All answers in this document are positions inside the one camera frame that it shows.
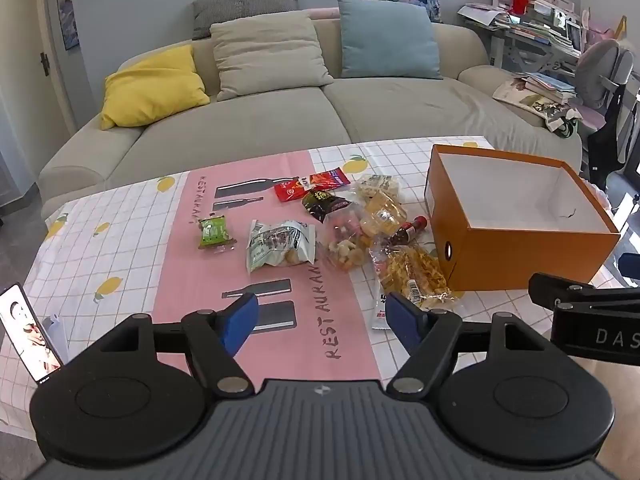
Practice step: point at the wall poster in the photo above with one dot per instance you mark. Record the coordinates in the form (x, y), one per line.
(67, 5)

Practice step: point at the grey chair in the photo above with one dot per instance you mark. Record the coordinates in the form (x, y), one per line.
(602, 72)

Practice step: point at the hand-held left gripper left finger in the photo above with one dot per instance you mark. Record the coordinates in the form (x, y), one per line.
(242, 320)

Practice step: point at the stack of magazines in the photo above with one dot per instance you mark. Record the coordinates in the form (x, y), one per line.
(535, 89)

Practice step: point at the black snack packet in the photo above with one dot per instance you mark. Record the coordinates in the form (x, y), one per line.
(325, 204)

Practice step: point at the clear bag of pink candies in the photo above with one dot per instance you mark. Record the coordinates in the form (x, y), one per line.
(345, 242)

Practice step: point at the dark bottle with red cap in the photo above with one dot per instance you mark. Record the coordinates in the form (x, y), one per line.
(407, 231)

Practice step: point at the light blue pillow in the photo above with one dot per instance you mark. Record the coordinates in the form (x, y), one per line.
(387, 40)

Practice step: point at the white desk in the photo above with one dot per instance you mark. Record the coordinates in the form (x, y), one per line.
(515, 52)

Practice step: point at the grey pillow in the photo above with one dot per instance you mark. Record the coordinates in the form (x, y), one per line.
(240, 7)

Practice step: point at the printed tote bag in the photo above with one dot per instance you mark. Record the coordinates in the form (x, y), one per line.
(564, 120)

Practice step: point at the yellow pillow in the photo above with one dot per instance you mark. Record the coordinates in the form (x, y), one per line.
(150, 87)

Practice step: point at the orange cardboard box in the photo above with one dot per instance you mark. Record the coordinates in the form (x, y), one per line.
(520, 245)

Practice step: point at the pink cushion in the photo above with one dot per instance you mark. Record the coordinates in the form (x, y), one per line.
(322, 12)

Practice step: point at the clear bag of yellow chips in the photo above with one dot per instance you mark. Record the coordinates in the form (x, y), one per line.
(415, 272)

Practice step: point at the white packet with red logo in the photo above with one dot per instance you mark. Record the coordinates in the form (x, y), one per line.
(382, 312)

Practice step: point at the clear bag of cream crackers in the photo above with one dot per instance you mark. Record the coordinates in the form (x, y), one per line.
(377, 185)

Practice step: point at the dark blue object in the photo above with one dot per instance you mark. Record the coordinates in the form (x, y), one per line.
(631, 266)

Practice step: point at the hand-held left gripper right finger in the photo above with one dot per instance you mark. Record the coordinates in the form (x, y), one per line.
(404, 321)

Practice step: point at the black garment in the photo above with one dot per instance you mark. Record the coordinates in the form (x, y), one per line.
(607, 135)

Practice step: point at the beige sofa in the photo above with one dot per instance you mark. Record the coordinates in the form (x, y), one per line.
(280, 120)

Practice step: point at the clear phone stand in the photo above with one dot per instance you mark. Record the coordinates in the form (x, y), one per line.
(56, 335)

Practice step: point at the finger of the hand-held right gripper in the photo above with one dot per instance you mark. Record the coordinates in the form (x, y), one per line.
(575, 290)

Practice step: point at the red snack packet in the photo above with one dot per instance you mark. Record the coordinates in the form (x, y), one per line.
(310, 187)

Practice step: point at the white green snack packet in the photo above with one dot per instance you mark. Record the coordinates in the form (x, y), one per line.
(277, 245)

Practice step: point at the beige pillow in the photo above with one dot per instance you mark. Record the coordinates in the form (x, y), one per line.
(267, 55)

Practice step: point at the clear bag of yellow snacks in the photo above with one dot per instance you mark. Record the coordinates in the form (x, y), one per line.
(382, 215)

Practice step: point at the smartphone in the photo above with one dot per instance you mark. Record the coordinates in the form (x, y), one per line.
(27, 332)

